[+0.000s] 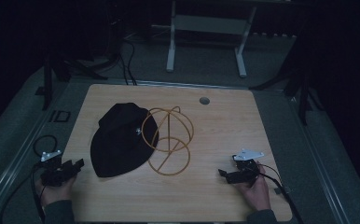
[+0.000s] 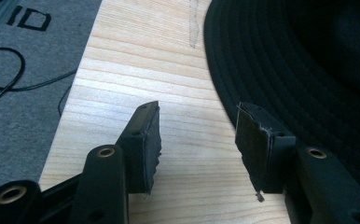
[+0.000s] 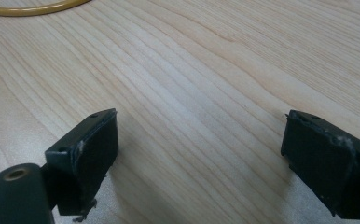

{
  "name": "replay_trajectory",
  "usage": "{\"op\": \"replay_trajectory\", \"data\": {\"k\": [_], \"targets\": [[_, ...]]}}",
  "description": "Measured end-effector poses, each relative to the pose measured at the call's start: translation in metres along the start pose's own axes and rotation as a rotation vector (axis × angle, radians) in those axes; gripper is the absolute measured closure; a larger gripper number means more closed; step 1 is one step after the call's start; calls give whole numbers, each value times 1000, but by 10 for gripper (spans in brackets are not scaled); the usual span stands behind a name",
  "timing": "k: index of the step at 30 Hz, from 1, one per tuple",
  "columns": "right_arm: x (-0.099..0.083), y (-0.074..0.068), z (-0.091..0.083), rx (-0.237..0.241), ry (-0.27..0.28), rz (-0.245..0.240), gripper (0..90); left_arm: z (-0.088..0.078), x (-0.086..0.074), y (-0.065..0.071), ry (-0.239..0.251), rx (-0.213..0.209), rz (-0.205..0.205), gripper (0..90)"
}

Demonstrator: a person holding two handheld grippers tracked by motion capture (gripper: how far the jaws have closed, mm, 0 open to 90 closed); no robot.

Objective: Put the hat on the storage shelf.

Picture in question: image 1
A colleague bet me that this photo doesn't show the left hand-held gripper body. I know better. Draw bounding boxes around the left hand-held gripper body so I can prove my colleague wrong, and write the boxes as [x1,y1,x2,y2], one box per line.
[39,149,77,188]

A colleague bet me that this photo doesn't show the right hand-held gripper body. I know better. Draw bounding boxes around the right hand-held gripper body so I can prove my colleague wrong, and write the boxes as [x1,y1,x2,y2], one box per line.
[230,148,266,188]

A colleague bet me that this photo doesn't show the person's left hand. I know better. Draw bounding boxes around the person's left hand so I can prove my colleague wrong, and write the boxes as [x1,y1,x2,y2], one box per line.
[35,175,77,209]

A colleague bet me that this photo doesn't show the person's right hand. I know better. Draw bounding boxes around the person's right hand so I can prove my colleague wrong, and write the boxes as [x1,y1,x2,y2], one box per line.
[233,163,272,212]

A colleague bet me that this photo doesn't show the black bucket hat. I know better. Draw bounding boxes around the black bucket hat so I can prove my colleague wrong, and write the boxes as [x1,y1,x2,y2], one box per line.
[90,102,159,178]

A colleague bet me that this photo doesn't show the black metal stand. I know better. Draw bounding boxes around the black metal stand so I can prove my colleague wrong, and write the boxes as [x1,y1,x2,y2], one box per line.
[34,50,109,112]
[248,60,325,127]

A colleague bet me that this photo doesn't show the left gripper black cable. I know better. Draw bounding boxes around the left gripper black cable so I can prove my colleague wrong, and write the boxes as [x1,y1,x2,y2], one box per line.
[0,134,59,224]

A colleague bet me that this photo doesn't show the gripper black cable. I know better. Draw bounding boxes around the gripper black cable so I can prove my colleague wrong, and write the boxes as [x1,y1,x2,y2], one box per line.
[0,134,59,224]
[249,161,305,224]

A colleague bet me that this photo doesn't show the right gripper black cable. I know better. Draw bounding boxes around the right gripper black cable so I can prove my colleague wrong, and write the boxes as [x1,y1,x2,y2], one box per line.
[249,161,305,224]

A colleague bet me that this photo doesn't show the gold wire hat stand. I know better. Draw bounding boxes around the gold wire hat stand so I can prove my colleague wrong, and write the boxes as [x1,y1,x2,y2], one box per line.
[141,105,195,176]

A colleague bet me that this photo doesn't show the black floor cables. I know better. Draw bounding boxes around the black floor cables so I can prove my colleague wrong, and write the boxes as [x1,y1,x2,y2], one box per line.
[118,39,139,87]

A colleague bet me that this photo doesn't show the white metal desk frame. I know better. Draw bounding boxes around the white metal desk frame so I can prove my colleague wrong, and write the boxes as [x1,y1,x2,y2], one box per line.
[150,0,296,79]

